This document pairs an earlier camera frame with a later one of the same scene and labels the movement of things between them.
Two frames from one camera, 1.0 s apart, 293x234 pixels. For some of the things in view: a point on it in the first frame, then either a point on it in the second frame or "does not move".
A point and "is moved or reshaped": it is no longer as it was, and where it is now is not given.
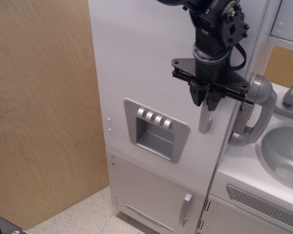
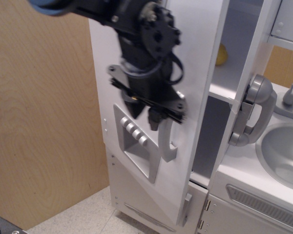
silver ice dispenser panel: x=156 y=132 -> x=138 y=143
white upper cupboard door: x=288 y=23 does not move
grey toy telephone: x=261 y=93 does not move
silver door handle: x=205 y=118 -> x=167 y=149
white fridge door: x=147 y=116 is moved or reshaped
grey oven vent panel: x=265 y=207 does not move
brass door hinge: x=207 y=204 does not move
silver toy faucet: x=290 y=103 does not move
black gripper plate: x=200 y=76 -> x=153 y=89
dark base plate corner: x=5 y=226 does not move
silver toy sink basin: x=279 y=151 does not move
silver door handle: x=188 y=198 does not move
